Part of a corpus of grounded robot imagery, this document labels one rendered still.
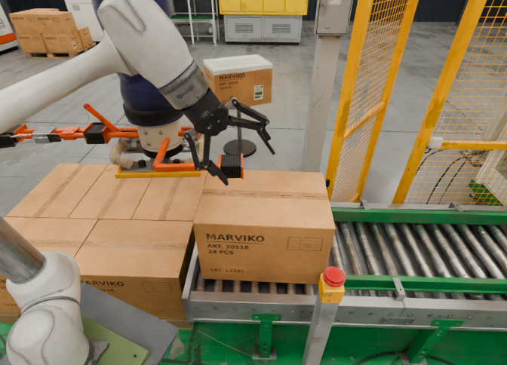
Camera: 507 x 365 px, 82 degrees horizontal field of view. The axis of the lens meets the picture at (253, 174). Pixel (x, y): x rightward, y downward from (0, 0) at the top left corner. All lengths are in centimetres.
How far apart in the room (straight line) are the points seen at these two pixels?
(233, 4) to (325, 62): 645
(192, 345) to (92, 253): 79
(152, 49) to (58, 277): 81
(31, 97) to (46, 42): 789
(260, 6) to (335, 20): 642
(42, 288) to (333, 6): 190
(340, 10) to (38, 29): 741
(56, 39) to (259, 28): 476
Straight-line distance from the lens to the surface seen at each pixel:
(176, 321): 201
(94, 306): 140
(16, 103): 67
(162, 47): 55
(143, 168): 125
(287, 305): 145
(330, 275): 100
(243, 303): 144
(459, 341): 236
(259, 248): 134
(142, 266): 171
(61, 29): 826
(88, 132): 133
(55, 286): 114
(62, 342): 106
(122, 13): 56
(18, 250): 106
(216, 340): 203
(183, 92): 57
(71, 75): 71
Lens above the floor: 184
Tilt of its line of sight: 36 degrees down
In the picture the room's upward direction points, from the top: straight up
